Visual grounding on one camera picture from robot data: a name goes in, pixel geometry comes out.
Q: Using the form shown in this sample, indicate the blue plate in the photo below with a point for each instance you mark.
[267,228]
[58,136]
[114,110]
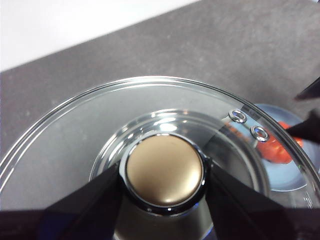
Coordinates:
[282,177]

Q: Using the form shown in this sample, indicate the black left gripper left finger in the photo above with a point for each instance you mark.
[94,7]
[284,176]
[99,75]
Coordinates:
[62,220]

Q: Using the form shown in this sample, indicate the small orange pumpkin green stem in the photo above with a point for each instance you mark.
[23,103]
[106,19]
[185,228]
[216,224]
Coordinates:
[272,150]

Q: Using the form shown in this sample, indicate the glass lid with round knob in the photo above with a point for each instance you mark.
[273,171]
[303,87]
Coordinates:
[75,140]

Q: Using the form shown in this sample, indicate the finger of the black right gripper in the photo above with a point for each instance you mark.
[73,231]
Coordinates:
[311,91]
[308,127]

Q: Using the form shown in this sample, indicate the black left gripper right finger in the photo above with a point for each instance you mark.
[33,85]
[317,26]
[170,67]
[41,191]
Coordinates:
[250,217]

